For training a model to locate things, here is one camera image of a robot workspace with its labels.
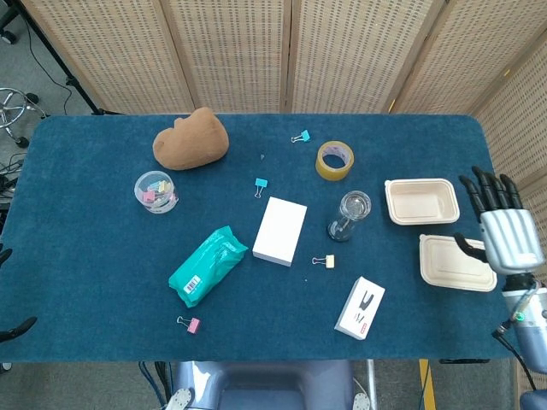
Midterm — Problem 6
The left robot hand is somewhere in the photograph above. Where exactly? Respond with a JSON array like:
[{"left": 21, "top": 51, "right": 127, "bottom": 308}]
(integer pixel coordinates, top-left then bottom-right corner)
[{"left": 0, "top": 248, "right": 38, "bottom": 343}]

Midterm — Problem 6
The white rectangular box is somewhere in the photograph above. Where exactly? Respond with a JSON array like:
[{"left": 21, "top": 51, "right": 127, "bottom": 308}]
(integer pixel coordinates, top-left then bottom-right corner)
[{"left": 251, "top": 196, "right": 309, "bottom": 268}]

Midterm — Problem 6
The beige food container lid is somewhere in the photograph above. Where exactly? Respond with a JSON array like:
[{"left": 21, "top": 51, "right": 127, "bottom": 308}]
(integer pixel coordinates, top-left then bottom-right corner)
[{"left": 418, "top": 233, "right": 499, "bottom": 293}]

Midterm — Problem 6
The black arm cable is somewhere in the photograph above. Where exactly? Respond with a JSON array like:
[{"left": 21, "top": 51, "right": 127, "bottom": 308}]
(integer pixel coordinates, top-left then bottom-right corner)
[{"left": 491, "top": 318, "right": 547, "bottom": 392}]

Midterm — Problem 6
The clear plastic jar of clips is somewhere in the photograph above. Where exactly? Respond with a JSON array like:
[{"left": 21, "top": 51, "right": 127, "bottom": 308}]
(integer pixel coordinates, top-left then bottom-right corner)
[{"left": 133, "top": 170, "right": 180, "bottom": 214}]

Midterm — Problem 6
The blue table cloth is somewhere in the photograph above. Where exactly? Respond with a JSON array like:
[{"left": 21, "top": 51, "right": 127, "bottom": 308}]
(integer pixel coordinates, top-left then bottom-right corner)
[{"left": 0, "top": 111, "right": 515, "bottom": 364}]

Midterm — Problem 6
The chrome stool base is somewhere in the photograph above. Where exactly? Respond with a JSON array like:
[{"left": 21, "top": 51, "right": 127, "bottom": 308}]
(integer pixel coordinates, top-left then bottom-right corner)
[{"left": 0, "top": 87, "right": 48, "bottom": 149}]

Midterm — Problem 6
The pink binder clip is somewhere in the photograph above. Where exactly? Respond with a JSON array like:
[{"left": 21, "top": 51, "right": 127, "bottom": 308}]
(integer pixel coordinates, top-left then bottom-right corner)
[{"left": 176, "top": 315, "right": 202, "bottom": 335}]

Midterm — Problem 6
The beige food container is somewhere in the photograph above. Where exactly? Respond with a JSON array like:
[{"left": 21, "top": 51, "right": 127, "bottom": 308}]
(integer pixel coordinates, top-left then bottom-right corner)
[{"left": 383, "top": 178, "right": 462, "bottom": 226}]

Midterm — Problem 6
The woven folding screen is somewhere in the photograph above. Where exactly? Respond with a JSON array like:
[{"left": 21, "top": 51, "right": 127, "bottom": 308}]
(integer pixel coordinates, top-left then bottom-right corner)
[{"left": 19, "top": 0, "right": 547, "bottom": 287}]

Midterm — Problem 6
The black stand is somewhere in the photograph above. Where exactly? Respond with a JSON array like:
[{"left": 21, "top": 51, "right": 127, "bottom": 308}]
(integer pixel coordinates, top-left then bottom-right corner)
[{"left": 0, "top": 0, "right": 116, "bottom": 116}]

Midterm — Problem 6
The green wet wipes pack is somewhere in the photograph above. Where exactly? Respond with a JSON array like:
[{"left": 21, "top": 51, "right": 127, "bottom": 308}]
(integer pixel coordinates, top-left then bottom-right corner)
[{"left": 168, "top": 225, "right": 250, "bottom": 309}]

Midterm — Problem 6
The brown plush toy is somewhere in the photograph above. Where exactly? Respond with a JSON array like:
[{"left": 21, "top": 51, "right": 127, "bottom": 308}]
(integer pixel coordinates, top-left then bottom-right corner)
[{"left": 152, "top": 106, "right": 230, "bottom": 172}]

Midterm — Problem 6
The blue robot torso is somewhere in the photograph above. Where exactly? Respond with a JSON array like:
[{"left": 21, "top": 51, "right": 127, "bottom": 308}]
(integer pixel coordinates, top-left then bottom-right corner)
[{"left": 164, "top": 360, "right": 373, "bottom": 410}]

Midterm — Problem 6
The white stapler box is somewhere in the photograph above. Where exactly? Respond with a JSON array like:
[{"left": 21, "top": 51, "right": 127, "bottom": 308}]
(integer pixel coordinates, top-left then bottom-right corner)
[{"left": 333, "top": 275, "right": 386, "bottom": 341}]

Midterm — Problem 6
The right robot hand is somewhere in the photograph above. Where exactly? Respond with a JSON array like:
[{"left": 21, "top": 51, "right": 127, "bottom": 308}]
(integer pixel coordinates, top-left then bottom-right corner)
[{"left": 453, "top": 166, "right": 540, "bottom": 275}]

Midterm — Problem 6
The yellow packing tape roll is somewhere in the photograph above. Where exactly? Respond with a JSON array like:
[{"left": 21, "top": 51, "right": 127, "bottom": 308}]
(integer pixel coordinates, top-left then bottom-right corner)
[{"left": 315, "top": 140, "right": 356, "bottom": 182}]

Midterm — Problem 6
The clear glass bottle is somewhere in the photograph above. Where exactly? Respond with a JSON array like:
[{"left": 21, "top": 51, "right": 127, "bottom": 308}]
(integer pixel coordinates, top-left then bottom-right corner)
[{"left": 326, "top": 190, "right": 373, "bottom": 243}]

